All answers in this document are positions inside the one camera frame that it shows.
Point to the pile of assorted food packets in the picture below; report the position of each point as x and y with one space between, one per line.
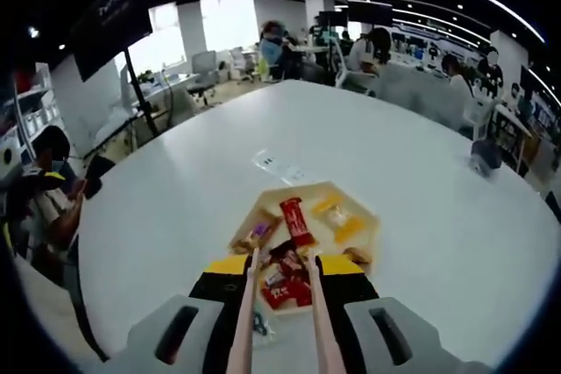
298 220

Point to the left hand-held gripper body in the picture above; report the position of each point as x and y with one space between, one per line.
9 159

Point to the grey table object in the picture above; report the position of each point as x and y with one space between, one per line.
484 156

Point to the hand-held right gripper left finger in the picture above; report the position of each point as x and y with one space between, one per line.
210 288

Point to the black display screen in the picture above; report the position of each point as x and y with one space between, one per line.
114 28

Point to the white storage shelf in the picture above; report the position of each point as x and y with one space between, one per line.
35 111

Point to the white table socket panel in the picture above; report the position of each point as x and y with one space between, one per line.
280 167

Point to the black tripod stand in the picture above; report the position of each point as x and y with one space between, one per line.
141 93

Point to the grey office chair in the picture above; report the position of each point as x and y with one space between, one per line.
203 72

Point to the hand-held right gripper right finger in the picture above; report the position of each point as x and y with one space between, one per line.
352 288

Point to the pink food tongs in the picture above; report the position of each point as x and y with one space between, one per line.
245 317

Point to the cream hexagonal container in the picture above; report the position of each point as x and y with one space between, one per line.
267 199

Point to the white office chair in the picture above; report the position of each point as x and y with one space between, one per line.
355 78

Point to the clear food packet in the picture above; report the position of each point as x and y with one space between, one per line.
261 328

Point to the black flat device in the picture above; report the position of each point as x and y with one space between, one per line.
95 177

